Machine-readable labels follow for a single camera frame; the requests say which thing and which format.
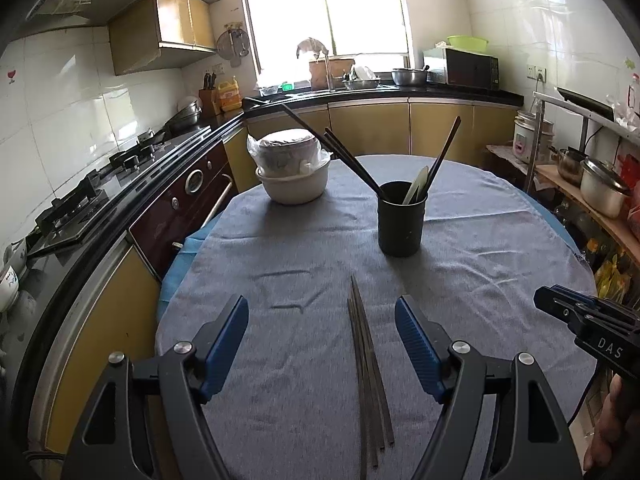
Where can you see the long dark chopstick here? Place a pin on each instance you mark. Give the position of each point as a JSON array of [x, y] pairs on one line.
[[330, 147]]

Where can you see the wine glass wall sticker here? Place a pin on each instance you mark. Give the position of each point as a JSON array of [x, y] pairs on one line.
[[11, 75]]

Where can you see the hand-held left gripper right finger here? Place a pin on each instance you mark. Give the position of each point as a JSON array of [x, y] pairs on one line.
[[417, 350]]

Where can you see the black microwave oven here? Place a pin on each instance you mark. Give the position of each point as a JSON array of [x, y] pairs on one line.
[[465, 69]]

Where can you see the bagged white bowl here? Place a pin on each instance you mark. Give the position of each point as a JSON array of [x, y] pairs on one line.
[[15, 255]]

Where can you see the white patterned bowl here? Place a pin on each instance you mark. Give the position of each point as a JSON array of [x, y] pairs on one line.
[[7, 290]]

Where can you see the steel basin with dishes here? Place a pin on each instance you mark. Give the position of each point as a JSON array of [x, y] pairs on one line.
[[361, 82]]

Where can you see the black gas stove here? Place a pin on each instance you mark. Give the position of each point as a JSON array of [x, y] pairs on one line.
[[75, 205]]

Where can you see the grey tablecloth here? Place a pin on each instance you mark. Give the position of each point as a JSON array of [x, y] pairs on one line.
[[300, 260]]

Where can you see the wall socket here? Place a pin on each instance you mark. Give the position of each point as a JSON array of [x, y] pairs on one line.
[[536, 73]]

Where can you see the large steel bowl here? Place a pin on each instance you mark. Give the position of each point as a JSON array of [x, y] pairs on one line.
[[409, 77]]

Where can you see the yellow plastic bag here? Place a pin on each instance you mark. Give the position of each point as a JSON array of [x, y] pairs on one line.
[[612, 280]]

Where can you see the green plastic basin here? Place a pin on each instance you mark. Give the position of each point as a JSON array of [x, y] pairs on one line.
[[467, 43]]

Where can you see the yellow oil bottle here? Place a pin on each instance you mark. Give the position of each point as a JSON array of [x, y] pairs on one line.
[[229, 96]]

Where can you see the person's right hand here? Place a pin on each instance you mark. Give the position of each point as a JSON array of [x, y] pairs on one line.
[[607, 415]]

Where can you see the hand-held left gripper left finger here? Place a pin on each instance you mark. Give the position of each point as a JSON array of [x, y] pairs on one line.
[[225, 350]]

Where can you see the stack of metal basins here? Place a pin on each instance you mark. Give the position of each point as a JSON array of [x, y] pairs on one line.
[[187, 112]]

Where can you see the small steel pot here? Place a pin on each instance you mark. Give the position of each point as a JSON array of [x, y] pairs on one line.
[[567, 167]]

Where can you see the black utensil holder cup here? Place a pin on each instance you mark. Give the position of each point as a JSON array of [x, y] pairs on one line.
[[400, 225]]

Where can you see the steel pot on shelf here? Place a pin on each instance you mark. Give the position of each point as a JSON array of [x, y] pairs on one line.
[[602, 190]]

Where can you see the wooden knife block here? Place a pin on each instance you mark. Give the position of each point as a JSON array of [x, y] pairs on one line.
[[207, 97]]

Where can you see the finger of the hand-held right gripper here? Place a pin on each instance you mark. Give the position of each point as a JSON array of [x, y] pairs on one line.
[[555, 302]]

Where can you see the blue table cover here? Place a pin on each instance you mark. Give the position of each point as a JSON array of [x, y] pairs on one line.
[[195, 250]]

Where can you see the grey rag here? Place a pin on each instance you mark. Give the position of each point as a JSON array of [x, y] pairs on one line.
[[311, 47]]

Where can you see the wooden cutting board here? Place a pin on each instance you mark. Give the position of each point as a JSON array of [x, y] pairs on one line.
[[342, 67]]

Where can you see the bagged stack of white bowls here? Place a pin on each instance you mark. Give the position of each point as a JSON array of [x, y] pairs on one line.
[[285, 152]]

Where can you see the white ceramic spoon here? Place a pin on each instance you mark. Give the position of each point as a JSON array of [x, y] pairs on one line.
[[417, 185]]

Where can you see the dark red built-in oven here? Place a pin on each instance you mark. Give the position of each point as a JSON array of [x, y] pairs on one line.
[[185, 195]]

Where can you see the metal storage rack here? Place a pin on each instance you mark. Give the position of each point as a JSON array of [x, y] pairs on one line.
[[537, 135]]

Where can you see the metal faucet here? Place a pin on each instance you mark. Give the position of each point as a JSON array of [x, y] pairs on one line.
[[328, 72]]

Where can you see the large white bowl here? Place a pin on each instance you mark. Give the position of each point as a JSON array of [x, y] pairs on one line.
[[292, 190]]

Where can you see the white rice cooker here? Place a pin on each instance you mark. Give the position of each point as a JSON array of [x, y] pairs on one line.
[[530, 140]]

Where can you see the kitchen window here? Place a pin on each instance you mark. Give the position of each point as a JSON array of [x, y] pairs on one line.
[[325, 15]]

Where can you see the black tray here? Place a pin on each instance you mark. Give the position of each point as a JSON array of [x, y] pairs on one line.
[[585, 102]]

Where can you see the yellow base cabinet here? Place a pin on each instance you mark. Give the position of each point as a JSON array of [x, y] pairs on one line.
[[100, 335], [370, 125]]

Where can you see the small green container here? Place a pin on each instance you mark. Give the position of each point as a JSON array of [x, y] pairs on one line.
[[288, 86]]

